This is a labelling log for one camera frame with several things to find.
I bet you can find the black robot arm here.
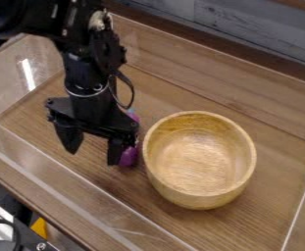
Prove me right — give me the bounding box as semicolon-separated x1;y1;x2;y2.
0;0;140;167

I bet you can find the clear acrylic tray wall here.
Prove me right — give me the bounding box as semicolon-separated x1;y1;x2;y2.
0;124;197;251

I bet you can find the yellow tag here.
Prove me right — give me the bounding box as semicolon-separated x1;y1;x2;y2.
31;218;49;239

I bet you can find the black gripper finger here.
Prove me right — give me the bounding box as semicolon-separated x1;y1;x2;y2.
54;122;85;154
108;138;125;166

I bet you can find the brown wooden bowl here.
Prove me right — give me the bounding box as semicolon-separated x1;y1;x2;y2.
144;111;258;210

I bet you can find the purple toy eggplant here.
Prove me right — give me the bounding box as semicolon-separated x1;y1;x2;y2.
119;109;141;167

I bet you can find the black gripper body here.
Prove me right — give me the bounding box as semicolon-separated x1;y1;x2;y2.
46;85;139;146

